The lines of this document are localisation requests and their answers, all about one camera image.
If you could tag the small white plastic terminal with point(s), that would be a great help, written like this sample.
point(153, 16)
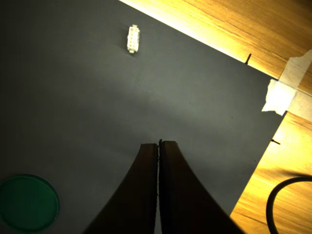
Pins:
point(133, 39)

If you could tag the round green lid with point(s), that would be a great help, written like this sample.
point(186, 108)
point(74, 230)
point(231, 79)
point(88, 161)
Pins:
point(26, 202)

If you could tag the dark grey mat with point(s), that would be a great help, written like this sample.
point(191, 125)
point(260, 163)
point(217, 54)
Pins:
point(97, 97)

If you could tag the small black screw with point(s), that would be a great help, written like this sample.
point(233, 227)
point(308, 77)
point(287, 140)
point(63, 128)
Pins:
point(248, 59)
point(275, 142)

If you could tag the white masking tape piece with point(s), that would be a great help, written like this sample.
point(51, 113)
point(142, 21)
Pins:
point(280, 97)

